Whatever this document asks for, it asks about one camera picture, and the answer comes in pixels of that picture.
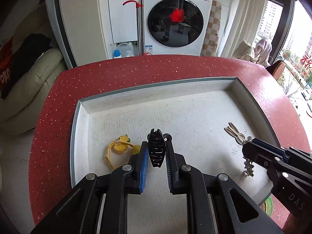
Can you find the cream leather sofa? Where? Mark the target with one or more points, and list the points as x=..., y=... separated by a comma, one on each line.
x=29, y=90

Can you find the white bottle blue cap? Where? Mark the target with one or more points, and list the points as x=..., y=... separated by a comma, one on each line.
x=117, y=54

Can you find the black hair claw clip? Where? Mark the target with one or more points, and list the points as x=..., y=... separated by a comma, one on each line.
x=156, y=148

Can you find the translucent plastic jug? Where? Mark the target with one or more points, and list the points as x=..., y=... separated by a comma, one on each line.
x=126, y=48

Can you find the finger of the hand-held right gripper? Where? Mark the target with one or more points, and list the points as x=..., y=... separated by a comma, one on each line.
x=297, y=154
x=260, y=154

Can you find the white curtain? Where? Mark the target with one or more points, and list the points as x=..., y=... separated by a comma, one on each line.
x=246, y=17

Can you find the red printed cloth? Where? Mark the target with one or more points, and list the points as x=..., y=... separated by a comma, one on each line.
x=3, y=75

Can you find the wooden chair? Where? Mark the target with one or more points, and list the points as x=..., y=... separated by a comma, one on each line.
x=276, y=70

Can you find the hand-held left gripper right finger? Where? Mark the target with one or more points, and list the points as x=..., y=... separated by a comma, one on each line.
x=169, y=173

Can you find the black clothing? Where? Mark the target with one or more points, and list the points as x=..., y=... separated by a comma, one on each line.
x=24, y=53

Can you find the white cabinet door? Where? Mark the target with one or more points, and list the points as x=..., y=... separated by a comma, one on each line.
x=124, y=24

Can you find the beige bag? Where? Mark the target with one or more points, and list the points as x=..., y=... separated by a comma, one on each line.
x=243, y=51

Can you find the pink towel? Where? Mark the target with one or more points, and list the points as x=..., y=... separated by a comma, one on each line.
x=264, y=48

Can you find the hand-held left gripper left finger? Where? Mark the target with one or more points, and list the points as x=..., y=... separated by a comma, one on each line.
x=144, y=168

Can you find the dark window frame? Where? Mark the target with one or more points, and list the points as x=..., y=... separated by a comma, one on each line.
x=287, y=17

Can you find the silver bunny hair clip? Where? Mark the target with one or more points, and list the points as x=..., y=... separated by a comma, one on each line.
x=232, y=130

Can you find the grey shallow tray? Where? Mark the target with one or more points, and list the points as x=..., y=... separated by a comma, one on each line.
x=195, y=117

